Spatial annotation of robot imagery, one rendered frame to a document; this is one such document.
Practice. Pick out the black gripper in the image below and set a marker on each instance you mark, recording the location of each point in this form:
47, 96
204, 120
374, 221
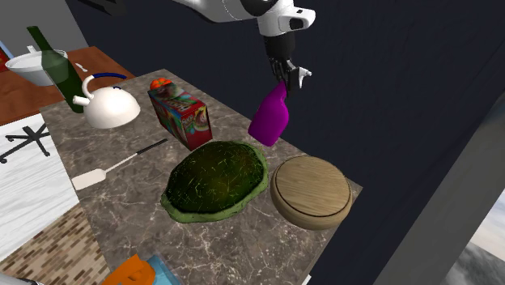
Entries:
280, 45

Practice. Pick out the black office chair base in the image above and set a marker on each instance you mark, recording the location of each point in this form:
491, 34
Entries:
33, 136

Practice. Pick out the red printed carton box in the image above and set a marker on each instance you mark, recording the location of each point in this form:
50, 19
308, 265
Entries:
185, 122

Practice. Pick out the orange blocky object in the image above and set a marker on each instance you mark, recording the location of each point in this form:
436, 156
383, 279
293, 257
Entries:
130, 272

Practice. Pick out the white bowl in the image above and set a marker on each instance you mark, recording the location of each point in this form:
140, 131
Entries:
27, 69

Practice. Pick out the light blue flat object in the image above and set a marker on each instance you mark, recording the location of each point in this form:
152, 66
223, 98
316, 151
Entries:
165, 272

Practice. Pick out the brown wooden table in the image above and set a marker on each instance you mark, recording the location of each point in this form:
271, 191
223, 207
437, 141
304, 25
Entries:
15, 98

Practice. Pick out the green mossy dome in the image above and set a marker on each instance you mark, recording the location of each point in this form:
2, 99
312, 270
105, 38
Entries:
215, 179

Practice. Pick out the small white spoon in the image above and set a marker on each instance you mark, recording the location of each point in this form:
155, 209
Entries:
81, 67

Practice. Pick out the round wooden bowl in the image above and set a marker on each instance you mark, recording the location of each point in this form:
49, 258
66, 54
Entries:
309, 193

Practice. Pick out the purple spray bottle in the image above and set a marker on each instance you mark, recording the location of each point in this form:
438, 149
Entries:
272, 118

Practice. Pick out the dark green glass bottle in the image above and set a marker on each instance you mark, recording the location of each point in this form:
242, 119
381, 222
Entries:
55, 65

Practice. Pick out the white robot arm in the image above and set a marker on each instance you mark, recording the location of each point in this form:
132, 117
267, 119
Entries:
236, 10

